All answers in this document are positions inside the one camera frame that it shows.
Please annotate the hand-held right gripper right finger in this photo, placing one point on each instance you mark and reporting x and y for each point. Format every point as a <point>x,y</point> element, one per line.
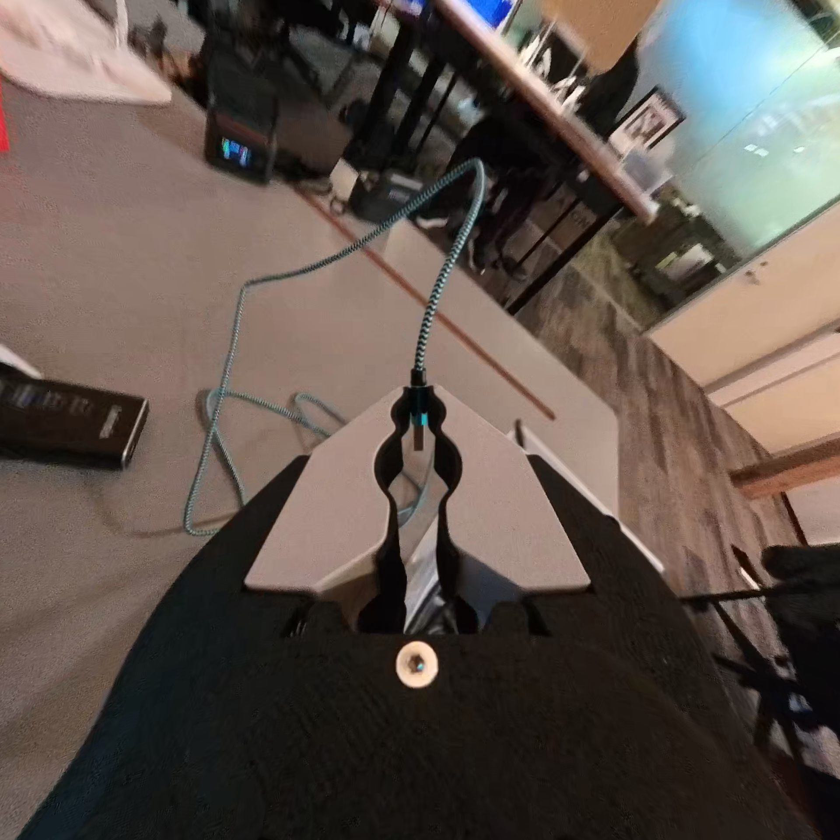
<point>518,525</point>

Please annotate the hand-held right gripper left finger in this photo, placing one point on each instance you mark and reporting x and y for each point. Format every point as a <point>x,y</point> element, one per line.
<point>315,525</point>

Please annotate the black usb hub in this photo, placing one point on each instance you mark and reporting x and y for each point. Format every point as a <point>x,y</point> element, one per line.
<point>65,420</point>

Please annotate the wooden board on white arm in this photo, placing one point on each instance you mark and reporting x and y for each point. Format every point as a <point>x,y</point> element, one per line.
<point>604,33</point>

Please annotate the white charger plug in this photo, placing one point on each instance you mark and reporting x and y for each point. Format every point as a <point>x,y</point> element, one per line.
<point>342,178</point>

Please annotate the white door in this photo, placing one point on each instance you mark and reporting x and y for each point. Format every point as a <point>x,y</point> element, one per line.
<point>754,315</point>
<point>781,407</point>

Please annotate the black office chair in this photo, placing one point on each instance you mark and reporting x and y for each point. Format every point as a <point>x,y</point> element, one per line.
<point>807,604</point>

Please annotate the small clear box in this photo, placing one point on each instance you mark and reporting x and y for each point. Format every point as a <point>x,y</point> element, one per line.
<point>642,172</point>

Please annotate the black device with display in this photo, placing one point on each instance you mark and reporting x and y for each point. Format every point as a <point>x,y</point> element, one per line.
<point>239,148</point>

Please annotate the wooden desk with black legs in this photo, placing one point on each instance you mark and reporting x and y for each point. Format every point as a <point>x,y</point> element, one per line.
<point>400,79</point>
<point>558,111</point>

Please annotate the framed tag sign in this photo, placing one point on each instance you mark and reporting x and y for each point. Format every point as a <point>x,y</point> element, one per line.
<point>646,121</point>

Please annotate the glass office partition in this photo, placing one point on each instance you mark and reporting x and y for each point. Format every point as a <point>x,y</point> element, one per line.
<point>735,131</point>

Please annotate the red bin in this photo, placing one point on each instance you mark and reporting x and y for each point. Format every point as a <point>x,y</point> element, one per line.
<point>3,118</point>

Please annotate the small blue bin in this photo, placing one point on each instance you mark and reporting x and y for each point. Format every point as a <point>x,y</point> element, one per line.
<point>489,10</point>

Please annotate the instruction board on white stand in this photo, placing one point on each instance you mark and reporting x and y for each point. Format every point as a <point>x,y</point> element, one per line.
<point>79,59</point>

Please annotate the wooden post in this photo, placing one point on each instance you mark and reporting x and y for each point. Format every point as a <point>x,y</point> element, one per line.
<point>787,467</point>

